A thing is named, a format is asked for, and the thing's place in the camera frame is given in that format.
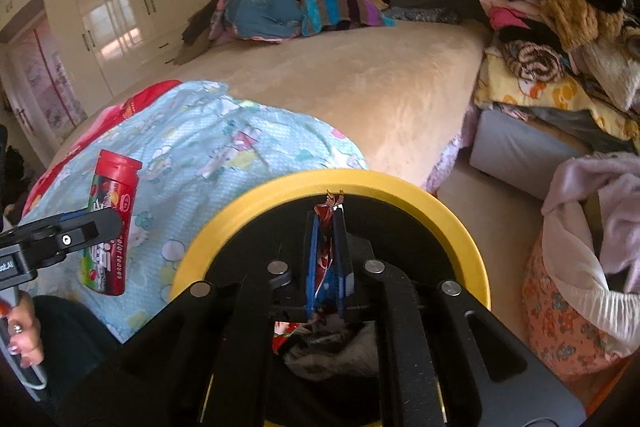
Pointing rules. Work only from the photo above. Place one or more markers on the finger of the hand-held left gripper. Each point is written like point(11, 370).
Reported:
point(65, 234)

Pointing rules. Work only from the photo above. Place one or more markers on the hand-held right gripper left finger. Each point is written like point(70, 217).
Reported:
point(311, 257)

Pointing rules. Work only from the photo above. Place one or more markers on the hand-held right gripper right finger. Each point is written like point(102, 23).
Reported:
point(342, 257)

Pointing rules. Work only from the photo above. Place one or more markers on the red snack wrapper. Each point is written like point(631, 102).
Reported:
point(325, 267)

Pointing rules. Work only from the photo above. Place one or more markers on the red candy tube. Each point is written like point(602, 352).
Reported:
point(112, 207)

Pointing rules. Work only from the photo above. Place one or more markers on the yellow rimmed black bin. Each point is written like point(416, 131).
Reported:
point(330, 181)

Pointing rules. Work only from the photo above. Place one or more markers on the red plastic bag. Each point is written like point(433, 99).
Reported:
point(281, 341)

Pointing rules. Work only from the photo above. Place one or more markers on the person's left hand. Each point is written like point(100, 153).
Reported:
point(25, 337)

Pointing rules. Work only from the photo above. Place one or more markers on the dark cloth bundle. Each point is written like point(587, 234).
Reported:
point(15, 172)

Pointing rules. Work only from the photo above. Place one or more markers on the person's leg dark trousers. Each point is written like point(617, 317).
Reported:
point(75, 337)

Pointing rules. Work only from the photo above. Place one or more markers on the white door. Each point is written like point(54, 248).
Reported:
point(12, 107)

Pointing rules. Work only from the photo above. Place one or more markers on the light blue cartoon print blanket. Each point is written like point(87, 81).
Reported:
point(225, 147)

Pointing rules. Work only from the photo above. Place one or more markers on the pink floral bed sheet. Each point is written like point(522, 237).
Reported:
point(447, 162)

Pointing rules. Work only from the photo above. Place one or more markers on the pink cartoon print curtain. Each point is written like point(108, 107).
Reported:
point(50, 82)

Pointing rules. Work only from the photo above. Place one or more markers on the red blanket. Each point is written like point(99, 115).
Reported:
point(140, 99)

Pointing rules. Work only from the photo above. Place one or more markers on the beige plush bed cover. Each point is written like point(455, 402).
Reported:
point(375, 97)

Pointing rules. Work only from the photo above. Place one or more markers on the grey storage box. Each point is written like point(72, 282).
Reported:
point(515, 147)

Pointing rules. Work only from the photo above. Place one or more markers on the orange floral laundry basket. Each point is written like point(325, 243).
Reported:
point(555, 317)

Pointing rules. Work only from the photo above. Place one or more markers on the white wardrobe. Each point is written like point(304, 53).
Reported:
point(125, 7)

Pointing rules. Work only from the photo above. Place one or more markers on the dark brown blanket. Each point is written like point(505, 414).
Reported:
point(197, 37)

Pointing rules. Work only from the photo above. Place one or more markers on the white cloth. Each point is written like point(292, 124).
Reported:
point(585, 297)

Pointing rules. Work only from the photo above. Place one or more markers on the striped blanket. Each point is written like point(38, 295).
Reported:
point(340, 4)

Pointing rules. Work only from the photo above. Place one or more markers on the dark patterned cloth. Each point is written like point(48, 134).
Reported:
point(425, 14)

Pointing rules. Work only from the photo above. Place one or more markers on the yellow cartoon print blanket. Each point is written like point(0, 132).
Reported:
point(550, 94)

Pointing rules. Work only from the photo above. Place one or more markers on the lilac cloth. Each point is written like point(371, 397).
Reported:
point(600, 187)

